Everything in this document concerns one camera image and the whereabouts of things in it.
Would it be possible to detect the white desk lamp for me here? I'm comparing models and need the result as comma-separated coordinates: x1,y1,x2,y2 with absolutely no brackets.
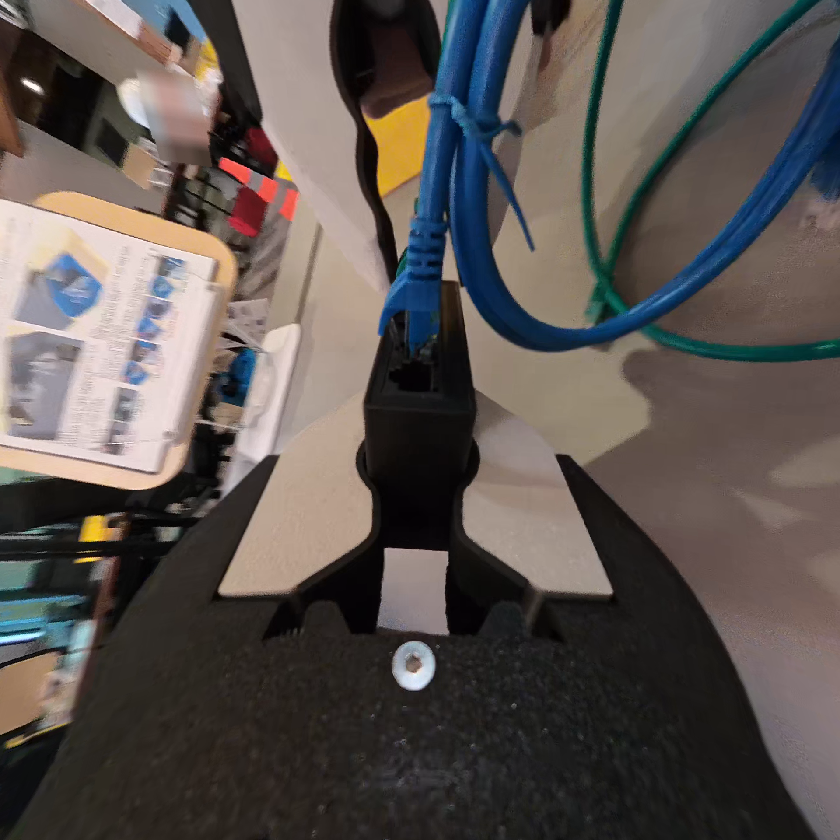
225,323,304,475

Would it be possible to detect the blue plastic container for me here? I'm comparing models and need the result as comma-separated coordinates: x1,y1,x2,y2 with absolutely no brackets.
215,348,261,412

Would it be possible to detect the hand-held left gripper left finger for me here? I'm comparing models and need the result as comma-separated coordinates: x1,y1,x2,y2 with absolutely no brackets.
217,395,385,632

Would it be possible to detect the yellow storage bin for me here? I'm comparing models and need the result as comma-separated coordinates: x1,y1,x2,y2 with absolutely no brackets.
376,101,432,199

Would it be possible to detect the blue ethernet cable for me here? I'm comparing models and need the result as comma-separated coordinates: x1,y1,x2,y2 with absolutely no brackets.
379,0,840,360

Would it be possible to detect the black network switch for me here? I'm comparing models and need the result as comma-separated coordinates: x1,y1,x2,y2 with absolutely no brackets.
363,281,478,553

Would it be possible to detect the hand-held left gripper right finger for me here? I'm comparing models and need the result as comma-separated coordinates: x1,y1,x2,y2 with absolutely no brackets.
448,389,616,635

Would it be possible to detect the green ethernet cable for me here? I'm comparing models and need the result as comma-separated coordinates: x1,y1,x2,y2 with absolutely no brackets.
394,0,840,364

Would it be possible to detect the blue cable tie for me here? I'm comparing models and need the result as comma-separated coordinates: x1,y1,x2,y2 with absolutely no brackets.
430,92,537,253

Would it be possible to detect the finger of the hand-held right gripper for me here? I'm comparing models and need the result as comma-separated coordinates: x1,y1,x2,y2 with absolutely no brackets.
233,0,400,296
489,0,616,253

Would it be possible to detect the orange traffic cone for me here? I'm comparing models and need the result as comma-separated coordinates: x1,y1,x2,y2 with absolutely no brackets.
218,156,301,238

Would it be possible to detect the instruction sheet on board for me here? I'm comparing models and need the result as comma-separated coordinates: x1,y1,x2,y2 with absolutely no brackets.
0,190,238,492

